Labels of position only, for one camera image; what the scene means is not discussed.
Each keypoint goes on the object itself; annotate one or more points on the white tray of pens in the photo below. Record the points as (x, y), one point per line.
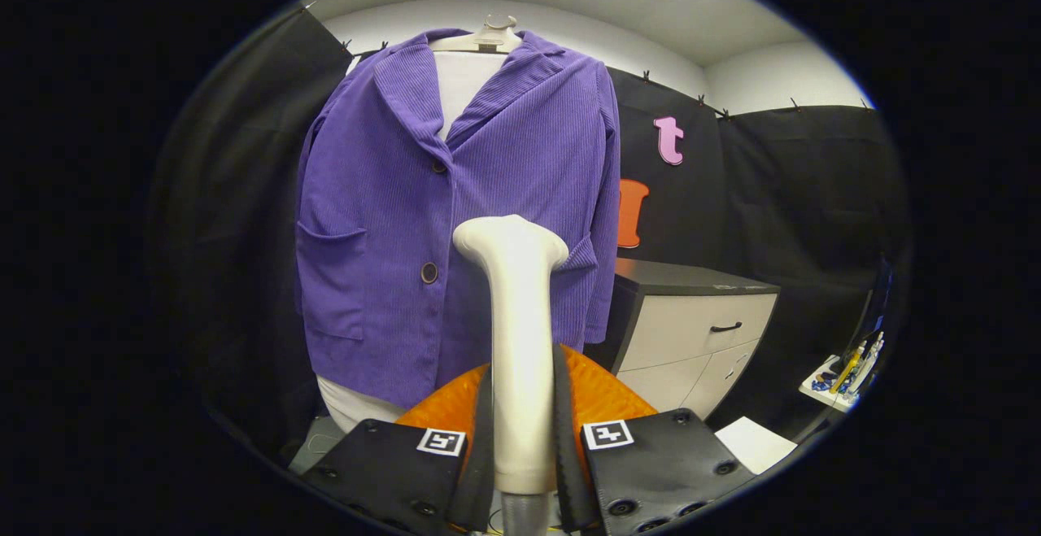
(842, 377)

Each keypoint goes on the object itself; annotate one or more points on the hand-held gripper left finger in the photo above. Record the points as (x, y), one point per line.
(482, 479)

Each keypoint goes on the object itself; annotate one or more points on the white garment steamer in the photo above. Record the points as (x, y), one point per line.
(520, 357)

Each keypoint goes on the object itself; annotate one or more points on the row of black clips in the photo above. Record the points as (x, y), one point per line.
(646, 76)

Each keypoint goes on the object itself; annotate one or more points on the white paper sheet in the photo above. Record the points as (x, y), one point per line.
(756, 442)

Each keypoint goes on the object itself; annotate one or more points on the white cabinet with dark top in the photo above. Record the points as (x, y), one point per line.
(691, 333)

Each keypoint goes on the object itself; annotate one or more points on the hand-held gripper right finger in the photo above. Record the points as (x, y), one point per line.
(567, 471)

